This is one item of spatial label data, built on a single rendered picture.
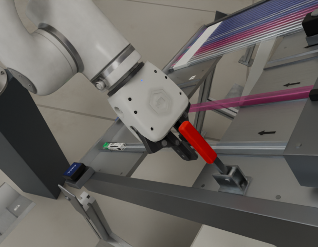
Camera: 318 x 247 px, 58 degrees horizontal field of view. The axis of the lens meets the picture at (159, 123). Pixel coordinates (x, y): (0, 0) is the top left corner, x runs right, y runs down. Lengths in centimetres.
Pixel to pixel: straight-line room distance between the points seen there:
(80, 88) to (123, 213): 86
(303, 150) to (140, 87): 24
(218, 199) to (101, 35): 26
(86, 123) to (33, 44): 135
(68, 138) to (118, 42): 129
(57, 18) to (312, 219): 37
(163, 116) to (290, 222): 23
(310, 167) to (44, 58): 32
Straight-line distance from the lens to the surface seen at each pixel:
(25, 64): 38
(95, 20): 42
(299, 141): 30
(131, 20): 237
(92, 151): 74
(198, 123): 150
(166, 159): 154
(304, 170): 30
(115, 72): 41
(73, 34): 41
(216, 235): 77
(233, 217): 36
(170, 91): 45
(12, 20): 37
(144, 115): 42
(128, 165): 59
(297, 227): 31
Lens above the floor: 136
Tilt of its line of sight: 55 degrees down
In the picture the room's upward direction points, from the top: straight up
